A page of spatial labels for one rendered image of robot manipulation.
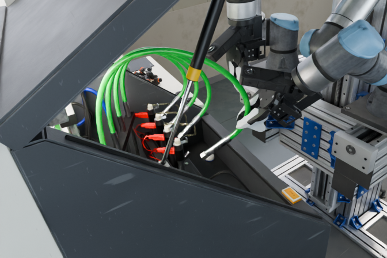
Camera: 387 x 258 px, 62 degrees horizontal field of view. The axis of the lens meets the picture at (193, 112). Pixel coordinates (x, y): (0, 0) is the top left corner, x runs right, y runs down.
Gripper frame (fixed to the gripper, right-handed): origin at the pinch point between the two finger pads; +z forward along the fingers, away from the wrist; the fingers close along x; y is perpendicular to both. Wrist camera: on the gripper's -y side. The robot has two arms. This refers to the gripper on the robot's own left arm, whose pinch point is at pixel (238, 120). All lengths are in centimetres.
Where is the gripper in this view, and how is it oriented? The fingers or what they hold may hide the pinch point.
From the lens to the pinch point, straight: 82.5
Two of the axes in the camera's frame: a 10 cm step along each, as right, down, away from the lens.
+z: -5.8, 5.1, 6.4
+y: 8.0, 4.9, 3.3
